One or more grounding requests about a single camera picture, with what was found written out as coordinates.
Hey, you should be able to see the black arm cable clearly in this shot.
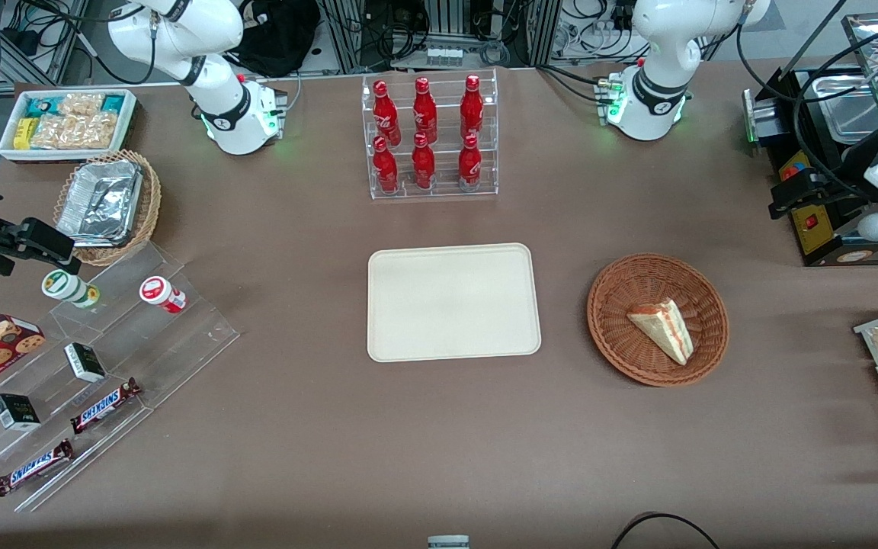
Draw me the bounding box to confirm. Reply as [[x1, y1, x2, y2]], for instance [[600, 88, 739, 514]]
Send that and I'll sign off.
[[735, 0, 878, 201]]

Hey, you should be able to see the small black carton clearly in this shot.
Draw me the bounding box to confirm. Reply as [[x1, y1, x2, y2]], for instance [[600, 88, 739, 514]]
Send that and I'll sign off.
[[0, 393, 42, 432], [63, 342, 107, 384]]

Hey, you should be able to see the cream plastic serving tray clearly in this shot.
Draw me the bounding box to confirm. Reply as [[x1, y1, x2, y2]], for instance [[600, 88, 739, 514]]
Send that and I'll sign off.
[[367, 242, 543, 363]]

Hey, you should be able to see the black floor cable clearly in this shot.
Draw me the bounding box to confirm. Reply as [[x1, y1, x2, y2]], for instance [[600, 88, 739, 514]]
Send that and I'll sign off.
[[610, 512, 723, 549]]

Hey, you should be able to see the red lid white cup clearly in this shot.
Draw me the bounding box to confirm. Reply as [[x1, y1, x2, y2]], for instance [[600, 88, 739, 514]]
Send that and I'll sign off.
[[139, 275, 187, 314]]

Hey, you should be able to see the clear acrylic stepped display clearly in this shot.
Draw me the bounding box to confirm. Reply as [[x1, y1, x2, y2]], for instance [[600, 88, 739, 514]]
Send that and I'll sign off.
[[0, 242, 241, 513]]

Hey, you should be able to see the black bag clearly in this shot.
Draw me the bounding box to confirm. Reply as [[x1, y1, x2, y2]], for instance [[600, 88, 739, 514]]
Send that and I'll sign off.
[[224, 0, 322, 79]]

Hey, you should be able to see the oval tan wicker basket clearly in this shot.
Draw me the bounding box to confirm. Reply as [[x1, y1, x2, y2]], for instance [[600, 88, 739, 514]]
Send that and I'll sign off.
[[53, 149, 162, 267]]

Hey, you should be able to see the red cola bottle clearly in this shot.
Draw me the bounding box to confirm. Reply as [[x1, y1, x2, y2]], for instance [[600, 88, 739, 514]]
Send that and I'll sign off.
[[411, 132, 437, 191], [373, 79, 402, 148], [372, 136, 400, 194], [412, 76, 439, 146], [460, 74, 485, 141], [457, 133, 483, 192]]

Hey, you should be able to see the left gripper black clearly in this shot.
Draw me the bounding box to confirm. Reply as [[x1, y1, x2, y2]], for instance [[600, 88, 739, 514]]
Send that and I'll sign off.
[[769, 124, 878, 221]]

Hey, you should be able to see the brown Snickers bar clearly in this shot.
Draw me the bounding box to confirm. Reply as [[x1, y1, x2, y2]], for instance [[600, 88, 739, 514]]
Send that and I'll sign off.
[[0, 439, 75, 498], [70, 378, 143, 435]]

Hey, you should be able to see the white snack box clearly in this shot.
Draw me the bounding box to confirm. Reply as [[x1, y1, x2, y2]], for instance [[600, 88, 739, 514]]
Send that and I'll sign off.
[[0, 88, 139, 163]]

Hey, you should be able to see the clear acrylic bottle rack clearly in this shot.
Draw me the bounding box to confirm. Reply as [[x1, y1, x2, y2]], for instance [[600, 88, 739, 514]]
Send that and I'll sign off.
[[360, 68, 500, 201]]

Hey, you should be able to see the triangle sandwich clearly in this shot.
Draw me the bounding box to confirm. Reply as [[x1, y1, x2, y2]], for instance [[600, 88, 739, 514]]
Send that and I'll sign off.
[[626, 298, 694, 367]]

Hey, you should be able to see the round brown wicker basket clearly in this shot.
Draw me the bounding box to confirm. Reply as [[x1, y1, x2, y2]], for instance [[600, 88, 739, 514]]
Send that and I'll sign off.
[[587, 253, 730, 387]]

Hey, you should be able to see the aluminium foil tray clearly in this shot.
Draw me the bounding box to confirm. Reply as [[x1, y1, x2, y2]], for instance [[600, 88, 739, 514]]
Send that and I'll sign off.
[[56, 159, 144, 249]]

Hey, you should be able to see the green lid white cup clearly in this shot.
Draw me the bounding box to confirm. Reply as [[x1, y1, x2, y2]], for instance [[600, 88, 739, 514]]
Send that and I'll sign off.
[[41, 269, 101, 310]]

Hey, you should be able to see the clear bag of nuts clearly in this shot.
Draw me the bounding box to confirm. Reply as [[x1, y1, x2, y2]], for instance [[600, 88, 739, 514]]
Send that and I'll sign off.
[[30, 113, 118, 150]]

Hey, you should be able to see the black countertop appliance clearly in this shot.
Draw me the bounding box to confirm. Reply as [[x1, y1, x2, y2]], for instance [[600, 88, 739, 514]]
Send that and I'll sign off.
[[742, 67, 878, 268]]

